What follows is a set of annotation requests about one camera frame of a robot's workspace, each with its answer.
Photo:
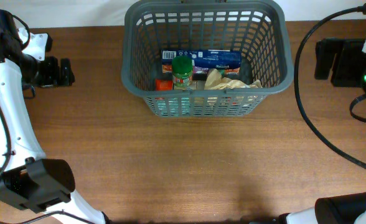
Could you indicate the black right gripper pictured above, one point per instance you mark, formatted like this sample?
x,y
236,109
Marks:
x,y
345,66

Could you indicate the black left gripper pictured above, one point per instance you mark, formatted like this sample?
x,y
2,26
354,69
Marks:
x,y
55,78

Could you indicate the orange spaghetti packet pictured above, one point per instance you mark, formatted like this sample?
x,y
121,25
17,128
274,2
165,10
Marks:
x,y
166,85

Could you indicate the pale green wipes packet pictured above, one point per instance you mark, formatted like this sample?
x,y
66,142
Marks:
x,y
173,106

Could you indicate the blue tissue box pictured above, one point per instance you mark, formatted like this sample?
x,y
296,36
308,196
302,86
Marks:
x,y
203,60

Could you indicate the green lid jar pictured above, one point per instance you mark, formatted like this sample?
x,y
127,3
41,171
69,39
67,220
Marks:
x,y
182,72

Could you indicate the beige paper pouch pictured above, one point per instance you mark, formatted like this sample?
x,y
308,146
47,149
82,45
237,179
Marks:
x,y
215,81

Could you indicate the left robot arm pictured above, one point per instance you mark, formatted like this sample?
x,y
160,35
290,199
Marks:
x,y
29,180

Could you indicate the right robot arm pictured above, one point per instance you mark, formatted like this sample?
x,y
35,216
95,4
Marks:
x,y
349,208

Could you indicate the grey plastic basket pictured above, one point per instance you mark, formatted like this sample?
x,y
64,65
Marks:
x,y
256,29

